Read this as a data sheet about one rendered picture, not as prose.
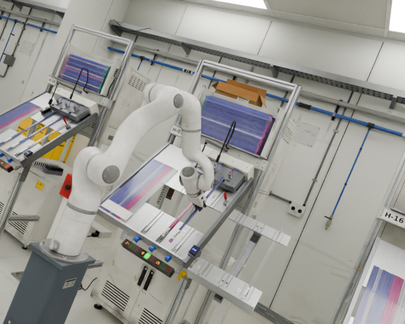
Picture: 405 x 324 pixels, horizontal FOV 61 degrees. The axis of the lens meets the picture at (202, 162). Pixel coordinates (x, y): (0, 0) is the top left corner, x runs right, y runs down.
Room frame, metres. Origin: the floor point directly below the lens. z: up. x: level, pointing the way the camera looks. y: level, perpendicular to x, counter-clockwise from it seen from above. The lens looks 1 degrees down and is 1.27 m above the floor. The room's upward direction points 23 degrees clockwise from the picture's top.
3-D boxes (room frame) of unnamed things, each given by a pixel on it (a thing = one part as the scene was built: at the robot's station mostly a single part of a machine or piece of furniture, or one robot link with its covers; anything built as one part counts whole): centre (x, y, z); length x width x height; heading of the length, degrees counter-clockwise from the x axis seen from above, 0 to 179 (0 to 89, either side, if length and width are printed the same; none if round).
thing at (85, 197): (1.37, 0.39, 1.00); 0.19 x 0.12 x 0.24; 45
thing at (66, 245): (1.34, 0.37, 0.79); 0.19 x 0.19 x 0.18
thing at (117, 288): (2.47, -0.10, 0.31); 0.70 x 0.65 x 0.62; 63
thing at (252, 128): (2.34, -0.10, 1.52); 0.51 x 0.13 x 0.27; 63
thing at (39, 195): (2.96, 1.26, 0.66); 1.01 x 0.73 x 1.31; 153
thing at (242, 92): (2.65, -0.13, 1.82); 0.68 x 0.30 x 0.20; 63
